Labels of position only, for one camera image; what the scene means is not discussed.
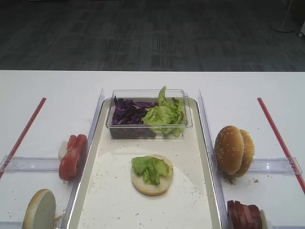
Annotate sesame bun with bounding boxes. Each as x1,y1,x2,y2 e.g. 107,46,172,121
235,129,255,177
214,125,244,175

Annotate left red rail strip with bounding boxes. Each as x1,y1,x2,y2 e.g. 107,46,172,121
0,97,46,178

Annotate dark red meat patties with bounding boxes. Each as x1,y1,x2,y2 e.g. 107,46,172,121
227,200,263,229

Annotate left clear divider rail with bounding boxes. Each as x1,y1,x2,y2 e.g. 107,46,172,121
58,89,104,229

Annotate clear pusher track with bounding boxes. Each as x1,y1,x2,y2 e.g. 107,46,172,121
0,156,60,172
247,157,303,175

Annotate metal baking tray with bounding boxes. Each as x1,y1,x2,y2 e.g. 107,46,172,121
62,99,223,229

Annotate red rail strip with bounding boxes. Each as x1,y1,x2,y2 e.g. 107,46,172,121
0,97,46,178
257,97,305,192

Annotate clear pusher track upper left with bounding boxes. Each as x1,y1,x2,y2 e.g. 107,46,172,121
0,156,60,172

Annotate front sesame bun top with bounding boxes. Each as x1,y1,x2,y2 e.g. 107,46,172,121
214,125,244,175

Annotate metal stand base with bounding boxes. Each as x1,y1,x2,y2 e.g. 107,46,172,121
269,0,295,33

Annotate clear pusher track upper right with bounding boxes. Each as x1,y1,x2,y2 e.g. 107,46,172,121
247,157,303,175

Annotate white tomato pusher block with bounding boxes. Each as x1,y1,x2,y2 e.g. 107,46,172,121
58,141,68,161

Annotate green lettuce pile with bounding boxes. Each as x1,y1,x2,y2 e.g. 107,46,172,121
142,86,185,137

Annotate right red rail strip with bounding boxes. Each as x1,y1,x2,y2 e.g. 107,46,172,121
257,97,305,192

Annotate rear sesame bun top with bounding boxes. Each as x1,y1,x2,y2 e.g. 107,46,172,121
235,129,255,177

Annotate green lettuce leaf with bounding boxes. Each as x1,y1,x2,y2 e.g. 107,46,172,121
132,156,173,185

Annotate white patty pusher block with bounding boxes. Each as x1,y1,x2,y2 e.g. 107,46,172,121
260,209,272,229

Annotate right clear divider rail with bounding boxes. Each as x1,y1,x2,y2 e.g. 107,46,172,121
198,90,231,229

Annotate clear divider rail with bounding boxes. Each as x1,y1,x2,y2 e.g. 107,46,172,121
198,90,231,229
58,89,104,229

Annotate clear plastic salad container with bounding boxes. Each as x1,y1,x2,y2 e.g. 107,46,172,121
105,87,193,139

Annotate purple shredded cabbage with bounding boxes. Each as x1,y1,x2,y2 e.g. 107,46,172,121
112,96,158,125

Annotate bun bottom on tray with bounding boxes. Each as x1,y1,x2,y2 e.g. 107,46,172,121
131,155,173,196

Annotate red tomato slices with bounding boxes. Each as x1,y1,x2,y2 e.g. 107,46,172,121
59,134,87,181

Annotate upright bun half left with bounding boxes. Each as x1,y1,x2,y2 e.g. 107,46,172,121
22,189,56,229

